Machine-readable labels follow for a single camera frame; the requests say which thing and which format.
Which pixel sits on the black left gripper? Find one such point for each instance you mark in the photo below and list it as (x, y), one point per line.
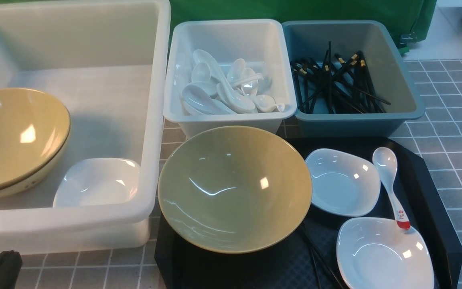
(10, 265)

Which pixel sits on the yellow noodle bowl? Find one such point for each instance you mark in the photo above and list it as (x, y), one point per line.
(235, 189)

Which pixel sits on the white square dish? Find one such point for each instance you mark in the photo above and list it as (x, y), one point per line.
(374, 253)
(343, 184)

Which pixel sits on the white spoon red handle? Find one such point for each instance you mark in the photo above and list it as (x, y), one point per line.
(386, 164)

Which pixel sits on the lower stacked yellow bowl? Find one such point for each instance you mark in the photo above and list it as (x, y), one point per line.
(36, 177)

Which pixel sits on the stacked yellow bowl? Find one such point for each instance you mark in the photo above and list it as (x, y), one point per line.
(33, 127)
(36, 177)

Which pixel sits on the top stacked yellow bowl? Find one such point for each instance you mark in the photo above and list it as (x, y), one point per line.
(33, 127)

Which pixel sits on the white dish in tub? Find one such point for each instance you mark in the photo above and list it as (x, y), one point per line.
(101, 181)

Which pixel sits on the large white plastic tub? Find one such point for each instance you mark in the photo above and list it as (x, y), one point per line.
(105, 60)

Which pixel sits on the white soup spoon front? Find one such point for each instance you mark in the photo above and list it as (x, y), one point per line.
(200, 100)

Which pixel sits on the white soup spoon large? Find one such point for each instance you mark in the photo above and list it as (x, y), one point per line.
(234, 100)

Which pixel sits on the small white plastic bin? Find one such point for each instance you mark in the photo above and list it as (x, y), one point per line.
(260, 42)

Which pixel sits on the black plastic serving tray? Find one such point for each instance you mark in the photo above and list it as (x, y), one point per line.
(288, 264)

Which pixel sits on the white soup spoon upper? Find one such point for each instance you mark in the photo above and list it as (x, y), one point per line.
(235, 70)

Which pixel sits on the white soup spoon small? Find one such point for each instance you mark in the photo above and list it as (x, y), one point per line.
(267, 104)

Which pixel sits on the plain black chopstick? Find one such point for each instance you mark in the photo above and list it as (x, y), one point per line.
(314, 265)

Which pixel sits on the black chopstick gold band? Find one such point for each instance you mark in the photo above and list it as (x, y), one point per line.
(319, 257)

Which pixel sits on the black chopstick in bin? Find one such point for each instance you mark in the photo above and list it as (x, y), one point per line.
(329, 73)

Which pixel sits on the gold-tipped chopstick in bin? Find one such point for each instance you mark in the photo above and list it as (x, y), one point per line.
(377, 108)

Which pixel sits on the blue-grey plastic bin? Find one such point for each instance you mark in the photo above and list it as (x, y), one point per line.
(307, 44)

